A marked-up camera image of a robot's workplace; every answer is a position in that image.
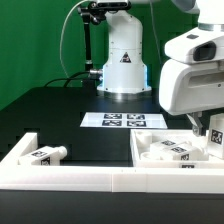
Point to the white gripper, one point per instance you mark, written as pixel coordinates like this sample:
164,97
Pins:
192,80

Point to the white square tabletop panel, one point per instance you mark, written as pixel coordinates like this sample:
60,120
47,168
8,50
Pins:
140,140

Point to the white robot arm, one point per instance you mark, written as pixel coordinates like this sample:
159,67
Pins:
124,72

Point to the white sheet with fiducial tags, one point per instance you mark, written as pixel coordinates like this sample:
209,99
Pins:
123,120

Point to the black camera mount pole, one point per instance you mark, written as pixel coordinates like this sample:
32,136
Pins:
90,14

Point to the white U-shaped fence wall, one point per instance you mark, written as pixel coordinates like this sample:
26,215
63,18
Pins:
103,179

